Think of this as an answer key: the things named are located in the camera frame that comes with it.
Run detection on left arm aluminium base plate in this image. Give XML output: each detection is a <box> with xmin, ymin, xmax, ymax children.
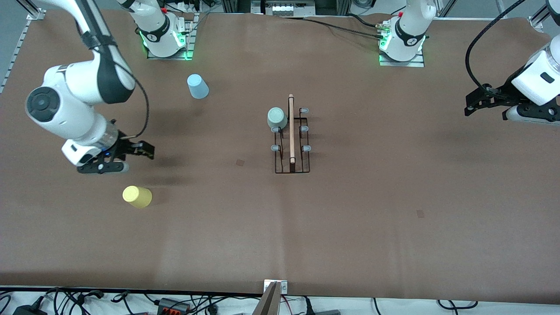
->
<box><xmin>378</xmin><ymin>20</ymin><xmax>426</xmax><ymax>68</ymax></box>

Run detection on yellow plastic cup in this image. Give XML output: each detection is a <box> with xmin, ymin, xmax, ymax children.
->
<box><xmin>122</xmin><ymin>185</ymin><xmax>153</xmax><ymax>209</ymax></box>

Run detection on aluminium frame profile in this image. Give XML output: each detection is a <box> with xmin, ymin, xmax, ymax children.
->
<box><xmin>15</xmin><ymin>0</ymin><xmax>46</xmax><ymax>21</ymax></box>
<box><xmin>527</xmin><ymin>0</ymin><xmax>560</xmax><ymax>29</ymax></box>

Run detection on slotted aluminium side rail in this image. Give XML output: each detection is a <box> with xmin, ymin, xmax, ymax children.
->
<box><xmin>0</xmin><ymin>20</ymin><xmax>32</xmax><ymax>95</ymax></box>

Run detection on brown table cover mat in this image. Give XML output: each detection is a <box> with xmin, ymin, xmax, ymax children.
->
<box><xmin>0</xmin><ymin>10</ymin><xmax>560</xmax><ymax>305</ymax></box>

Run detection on long black cable on mat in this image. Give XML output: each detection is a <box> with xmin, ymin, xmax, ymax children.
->
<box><xmin>280</xmin><ymin>14</ymin><xmax>383</xmax><ymax>40</ymax></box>

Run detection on pale green plastic cup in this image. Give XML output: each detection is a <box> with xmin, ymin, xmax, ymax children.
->
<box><xmin>267</xmin><ymin>107</ymin><xmax>289</xmax><ymax>130</ymax></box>

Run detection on black power adapter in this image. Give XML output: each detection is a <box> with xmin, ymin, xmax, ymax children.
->
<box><xmin>12</xmin><ymin>297</ymin><xmax>48</xmax><ymax>315</ymax></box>

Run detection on black box orange terminals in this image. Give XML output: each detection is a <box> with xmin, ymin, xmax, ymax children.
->
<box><xmin>157</xmin><ymin>297</ymin><xmax>191</xmax><ymax>314</ymax></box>

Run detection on black wire cup rack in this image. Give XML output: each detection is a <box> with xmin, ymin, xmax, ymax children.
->
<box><xmin>270</xmin><ymin>93</ymin><xmax>312</xmax><ymax>175</ymax></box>

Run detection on metal frame bracket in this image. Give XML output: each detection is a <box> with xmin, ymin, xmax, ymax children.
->
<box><xmin>252</xmin><ymin>282</ymin><xmax>281</xmax><ymax>315</ymax></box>

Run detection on light blue plastic cup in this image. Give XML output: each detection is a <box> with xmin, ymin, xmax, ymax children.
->
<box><xmin>187</xmin><ymin>73</ymin><xmax>210</xmax><ymax>100</ymax></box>

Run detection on right arm aluminium base plate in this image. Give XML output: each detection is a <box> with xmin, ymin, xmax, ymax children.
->
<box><xmin>147</xmin><ymin>12</ymin><xmax>196</xmax><ymax>60</ymax></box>

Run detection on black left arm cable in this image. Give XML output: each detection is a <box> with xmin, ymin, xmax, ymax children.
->
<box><xmin>465</xmin><ymin>0</ymin><xmax>525</xmax><ymax>90</ymax></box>

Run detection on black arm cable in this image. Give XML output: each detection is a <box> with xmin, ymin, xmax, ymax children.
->
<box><xmin>120</xmin><ymin>74</ymin><xmax>150</xmax><ymax>140</ymax></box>
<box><xmin>465</xmin><ymin>0</ymin><xmax>525</xmax><ymax>90</ymax></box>

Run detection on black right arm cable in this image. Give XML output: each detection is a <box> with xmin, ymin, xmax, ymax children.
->
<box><xmin>120</xmin><ymin>74</ymin><xmax>150</xmax><ymax>140</ymax></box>

